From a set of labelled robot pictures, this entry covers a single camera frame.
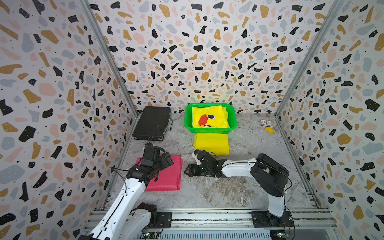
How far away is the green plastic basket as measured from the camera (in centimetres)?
107

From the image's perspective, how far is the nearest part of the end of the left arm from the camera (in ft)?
1.75

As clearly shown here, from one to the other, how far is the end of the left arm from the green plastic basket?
1.27 ft
